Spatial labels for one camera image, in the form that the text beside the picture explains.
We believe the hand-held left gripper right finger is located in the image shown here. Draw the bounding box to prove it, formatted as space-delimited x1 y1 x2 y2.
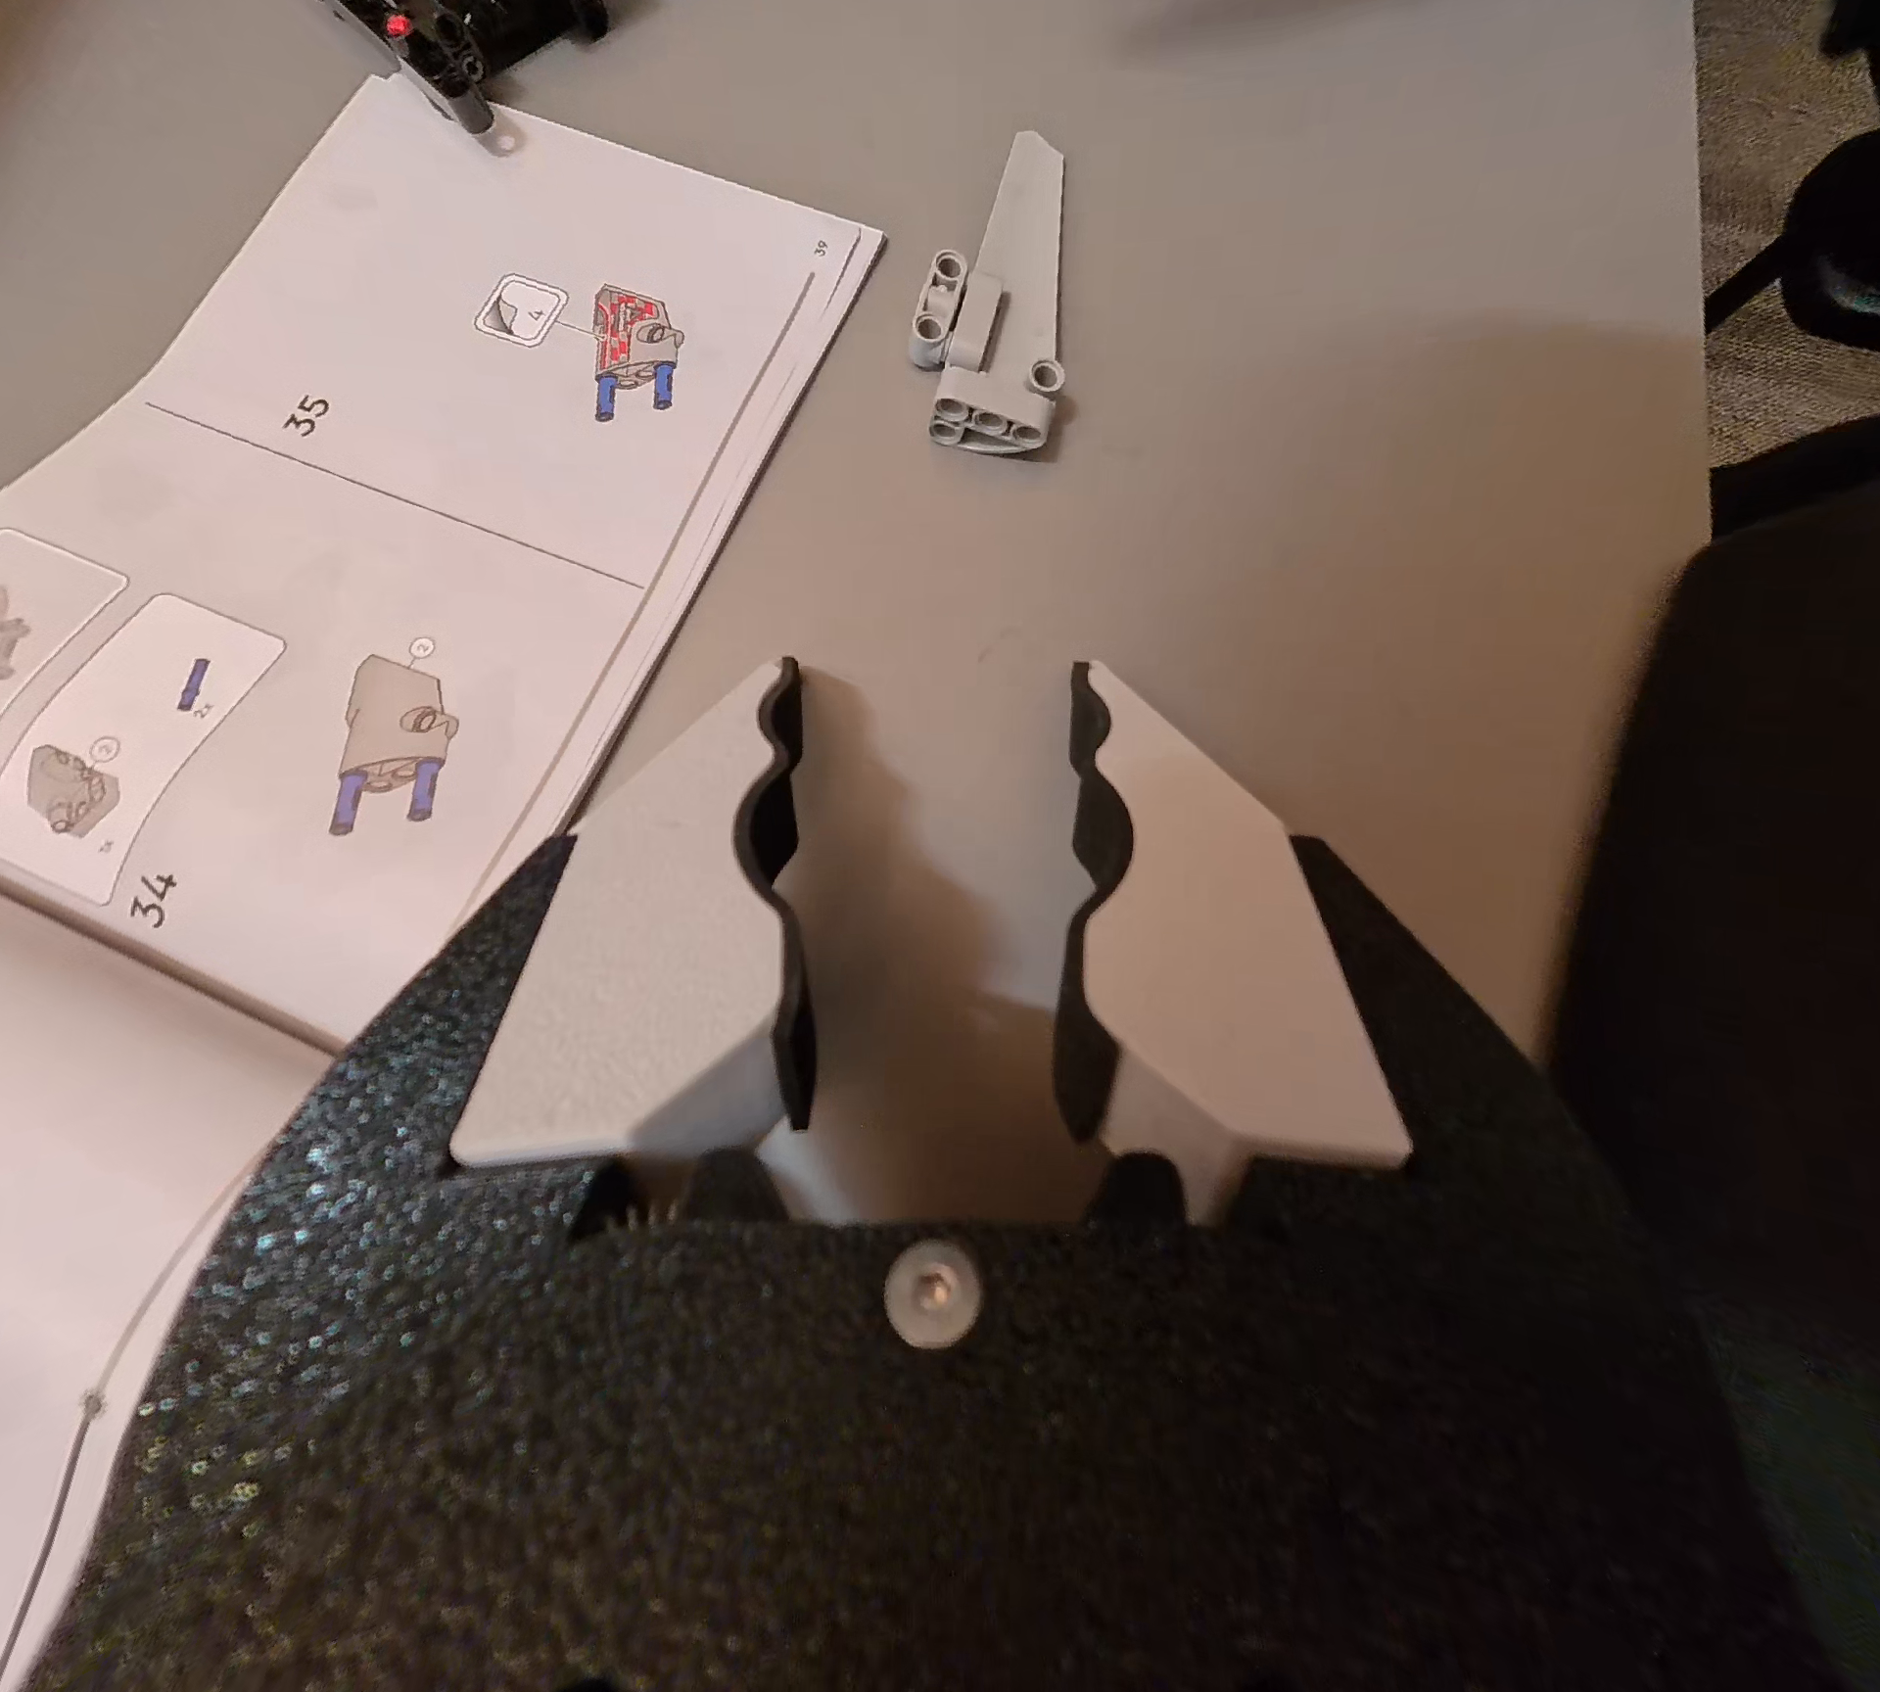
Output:
1051 658 1417 1230

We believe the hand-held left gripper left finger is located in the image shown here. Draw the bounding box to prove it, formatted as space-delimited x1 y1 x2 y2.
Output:
448 656 820 1226

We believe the grey toy brick part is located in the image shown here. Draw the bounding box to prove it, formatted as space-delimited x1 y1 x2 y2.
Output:
906 130 1073 460

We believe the grey desk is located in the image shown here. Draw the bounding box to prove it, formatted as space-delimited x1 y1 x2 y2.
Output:
0 0 1717 1226

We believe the black office chair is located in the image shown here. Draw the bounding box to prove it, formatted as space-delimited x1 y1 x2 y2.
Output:
1543 414 1880 1692

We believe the white instruction booklet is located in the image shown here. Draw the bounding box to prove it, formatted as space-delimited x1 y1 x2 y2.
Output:
0 73 890 1692

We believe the black chair base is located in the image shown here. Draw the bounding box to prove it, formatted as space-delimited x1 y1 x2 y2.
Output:
1704 127 1880 352

